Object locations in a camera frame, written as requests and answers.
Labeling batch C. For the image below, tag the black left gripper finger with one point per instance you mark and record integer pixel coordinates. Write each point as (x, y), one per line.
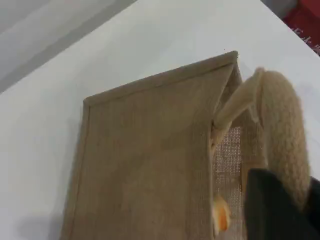
(314, 200)
(270, 215)

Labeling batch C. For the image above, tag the long ridged orange bread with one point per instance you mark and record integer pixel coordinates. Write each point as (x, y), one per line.
(222, 215)

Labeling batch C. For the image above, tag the brown burlap bag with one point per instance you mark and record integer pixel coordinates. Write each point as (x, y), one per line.
(145, 155)

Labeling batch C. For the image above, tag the red printed object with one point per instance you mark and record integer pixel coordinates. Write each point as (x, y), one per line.
(307, 27)

